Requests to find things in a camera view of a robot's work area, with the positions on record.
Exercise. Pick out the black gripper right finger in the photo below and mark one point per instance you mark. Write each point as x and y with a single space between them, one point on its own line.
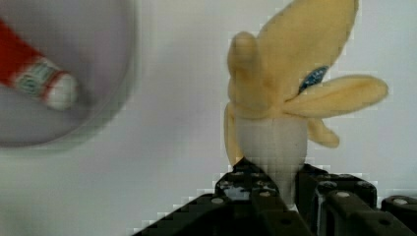
346 205

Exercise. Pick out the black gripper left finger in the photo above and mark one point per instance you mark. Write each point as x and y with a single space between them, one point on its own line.
245 202

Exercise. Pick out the yellow plush peeled banana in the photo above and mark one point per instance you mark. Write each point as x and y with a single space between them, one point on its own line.
278 97

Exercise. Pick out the red ketchup bottle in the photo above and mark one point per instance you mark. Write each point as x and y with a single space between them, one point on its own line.
25 69

